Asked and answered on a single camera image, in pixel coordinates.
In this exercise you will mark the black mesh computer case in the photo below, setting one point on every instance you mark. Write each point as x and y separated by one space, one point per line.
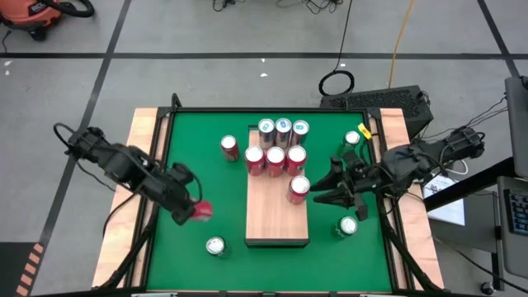
383 99

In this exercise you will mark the yellow tape tag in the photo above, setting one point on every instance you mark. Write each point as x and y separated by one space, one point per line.
364 131

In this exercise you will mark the grey desk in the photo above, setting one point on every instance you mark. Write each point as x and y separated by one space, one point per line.
513 255

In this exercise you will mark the black orange striped floor mat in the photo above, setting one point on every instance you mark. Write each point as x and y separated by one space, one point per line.
12 272

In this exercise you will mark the green tray table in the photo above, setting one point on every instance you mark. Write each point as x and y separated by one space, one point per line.
264 110

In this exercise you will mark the blue silver Red Bull can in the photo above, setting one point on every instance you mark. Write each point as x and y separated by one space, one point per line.
300 127
283 125
266 125

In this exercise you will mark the orange shop vacuum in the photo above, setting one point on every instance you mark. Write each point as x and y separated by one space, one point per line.
29 14

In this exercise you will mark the wooden table side board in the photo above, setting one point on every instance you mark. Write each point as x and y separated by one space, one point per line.
418 235
117 231

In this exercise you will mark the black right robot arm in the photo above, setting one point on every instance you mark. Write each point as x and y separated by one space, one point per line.
412 165

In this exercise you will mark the wooden shelf with black frame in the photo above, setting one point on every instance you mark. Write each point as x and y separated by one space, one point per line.
272 218

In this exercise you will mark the red Fanta soda can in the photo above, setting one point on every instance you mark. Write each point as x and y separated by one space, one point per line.
228 142
203 211
297 154
254 154
300 184
275 155

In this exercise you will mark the green Sprite soda can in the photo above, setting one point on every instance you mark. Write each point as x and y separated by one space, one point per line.
215 246
352 137
348 225

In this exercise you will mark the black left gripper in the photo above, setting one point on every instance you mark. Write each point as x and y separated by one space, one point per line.
177 187

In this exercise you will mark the black round knob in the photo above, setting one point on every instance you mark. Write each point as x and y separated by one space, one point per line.
486 286

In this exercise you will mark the grey monitor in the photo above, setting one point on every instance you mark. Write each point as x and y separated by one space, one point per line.
519 123

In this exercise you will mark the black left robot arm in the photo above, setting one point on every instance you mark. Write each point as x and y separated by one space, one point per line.
123 165

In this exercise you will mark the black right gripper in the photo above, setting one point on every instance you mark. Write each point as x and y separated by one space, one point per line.
365 177

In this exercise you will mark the dark computer keyboard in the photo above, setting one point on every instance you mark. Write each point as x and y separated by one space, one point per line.
519 212

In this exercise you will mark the white paper sheet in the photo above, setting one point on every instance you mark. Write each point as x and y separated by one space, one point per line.
451 212

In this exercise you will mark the black metal beam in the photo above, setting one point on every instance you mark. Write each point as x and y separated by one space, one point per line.
466 187

